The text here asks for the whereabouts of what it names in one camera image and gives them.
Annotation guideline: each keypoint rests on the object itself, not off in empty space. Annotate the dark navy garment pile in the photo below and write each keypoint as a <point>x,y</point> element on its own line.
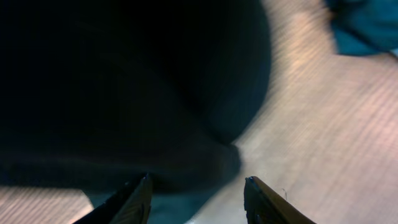
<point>364,27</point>

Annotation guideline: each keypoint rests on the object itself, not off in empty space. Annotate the black garment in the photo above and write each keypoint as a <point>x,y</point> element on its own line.
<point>95,94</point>

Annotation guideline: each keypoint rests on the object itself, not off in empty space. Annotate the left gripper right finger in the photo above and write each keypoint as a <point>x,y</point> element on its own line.
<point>265,206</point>

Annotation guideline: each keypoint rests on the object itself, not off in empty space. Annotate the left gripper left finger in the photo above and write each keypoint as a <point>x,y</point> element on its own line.
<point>129,205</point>

